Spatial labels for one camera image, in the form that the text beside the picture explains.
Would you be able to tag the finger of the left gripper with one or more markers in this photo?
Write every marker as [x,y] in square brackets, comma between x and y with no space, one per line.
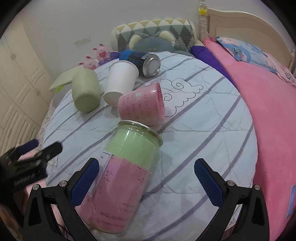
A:
[49,152]
[27,147]

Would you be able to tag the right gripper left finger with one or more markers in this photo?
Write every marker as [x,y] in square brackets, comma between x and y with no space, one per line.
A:
[40,222]

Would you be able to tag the clear jar green pink paper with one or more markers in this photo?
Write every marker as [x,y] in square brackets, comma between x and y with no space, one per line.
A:
[128,161]

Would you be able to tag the pink plastic cup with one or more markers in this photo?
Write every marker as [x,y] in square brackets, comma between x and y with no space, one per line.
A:
[144,105]

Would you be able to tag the pale green cup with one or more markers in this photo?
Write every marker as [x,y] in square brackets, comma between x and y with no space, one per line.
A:
[86,90]

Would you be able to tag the white paper cup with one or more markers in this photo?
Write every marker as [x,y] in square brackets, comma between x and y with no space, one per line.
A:
[120,81]

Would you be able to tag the cream wardrobe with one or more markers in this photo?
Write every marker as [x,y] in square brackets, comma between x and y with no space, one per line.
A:
[25,82]

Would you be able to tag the pink plush pig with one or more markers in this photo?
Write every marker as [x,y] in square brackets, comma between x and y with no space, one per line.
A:
[102,53]
[89,63]

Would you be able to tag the white striped quilt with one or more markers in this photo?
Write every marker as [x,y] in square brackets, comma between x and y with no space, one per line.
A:
[206,117]

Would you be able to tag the pink fleece blanket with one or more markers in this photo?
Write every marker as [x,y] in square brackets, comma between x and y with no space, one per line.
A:
[270,97]

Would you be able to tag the blue metal tin can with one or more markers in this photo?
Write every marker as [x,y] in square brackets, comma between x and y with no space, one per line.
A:
[148,64]

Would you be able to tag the grey plush bear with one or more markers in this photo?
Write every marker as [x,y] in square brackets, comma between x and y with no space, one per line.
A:
[160,42]

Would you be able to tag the blue cartoon pillow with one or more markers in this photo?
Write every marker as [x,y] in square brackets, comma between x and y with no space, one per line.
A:
[245,52]

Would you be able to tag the purple cloth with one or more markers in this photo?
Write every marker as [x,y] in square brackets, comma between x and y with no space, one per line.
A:
[198,52]

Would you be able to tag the triangle patterned pillow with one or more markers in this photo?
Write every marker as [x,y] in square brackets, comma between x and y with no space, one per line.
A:
[183,30]

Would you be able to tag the cream wooden headboard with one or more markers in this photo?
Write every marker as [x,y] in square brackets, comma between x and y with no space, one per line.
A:
[246,27]

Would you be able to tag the yellow star sticker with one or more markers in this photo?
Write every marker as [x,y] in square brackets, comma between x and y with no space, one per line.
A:
[202,12]

